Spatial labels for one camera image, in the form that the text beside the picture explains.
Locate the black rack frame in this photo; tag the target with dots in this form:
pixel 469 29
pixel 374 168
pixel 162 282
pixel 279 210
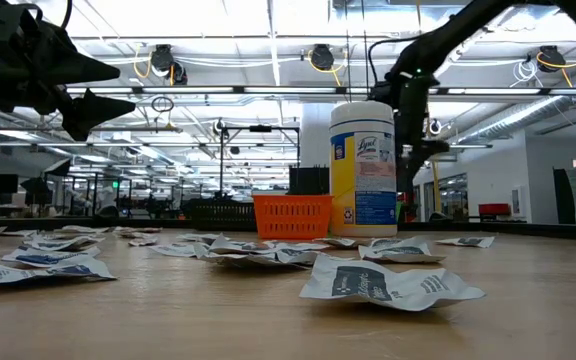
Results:
pixel 260 128

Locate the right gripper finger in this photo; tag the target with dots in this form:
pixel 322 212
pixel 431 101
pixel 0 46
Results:
pixel 408 187

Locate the orange plastic basket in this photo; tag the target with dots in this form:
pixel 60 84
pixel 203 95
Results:
pixel 293 217

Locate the red box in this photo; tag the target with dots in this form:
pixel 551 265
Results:
pixel 494 210

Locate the black perforated long box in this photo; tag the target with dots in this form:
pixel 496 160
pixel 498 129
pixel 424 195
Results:
pixel 308 181

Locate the small black ceiling reel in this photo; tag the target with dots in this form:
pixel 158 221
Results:
pixel 219 126
pixel 434 126

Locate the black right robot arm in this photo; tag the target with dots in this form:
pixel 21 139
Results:
pixel 468 35

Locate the grey white antiseptic towelette packet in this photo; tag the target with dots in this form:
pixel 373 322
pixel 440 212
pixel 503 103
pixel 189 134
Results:
pixel 384 241
pixel 295 256
pixel 182 249
pixel 300 245
pixel 339 242
pixel 398 250
pixel 253 260
pixel 238 246
pixel 363 282
pixel 468 241

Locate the Lysol wipes canister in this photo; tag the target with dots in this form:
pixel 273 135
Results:
pixel 363 175

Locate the black plastic basket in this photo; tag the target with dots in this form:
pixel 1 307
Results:
pixel 223 210

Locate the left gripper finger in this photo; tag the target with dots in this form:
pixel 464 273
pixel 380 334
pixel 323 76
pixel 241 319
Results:
pixel 83 70
pixel 93 112

